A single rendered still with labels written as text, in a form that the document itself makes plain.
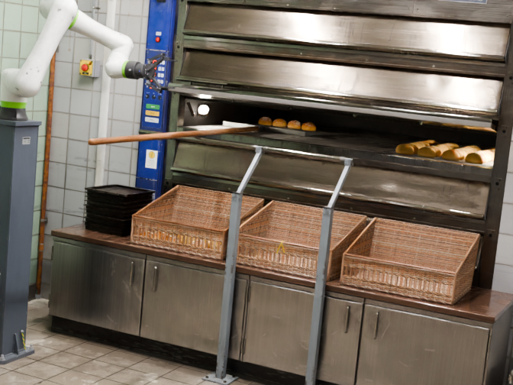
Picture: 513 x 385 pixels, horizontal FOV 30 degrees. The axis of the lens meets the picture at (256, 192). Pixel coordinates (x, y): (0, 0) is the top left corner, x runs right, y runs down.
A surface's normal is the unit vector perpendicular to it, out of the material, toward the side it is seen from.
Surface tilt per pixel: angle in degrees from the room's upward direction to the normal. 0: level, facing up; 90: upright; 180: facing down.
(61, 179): 90
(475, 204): 70
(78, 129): 90
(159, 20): 90
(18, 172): 90
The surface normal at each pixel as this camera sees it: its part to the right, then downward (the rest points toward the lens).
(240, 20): -0.36, -0.25
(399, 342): -0.41, 0.09
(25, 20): 0.90, 0.15
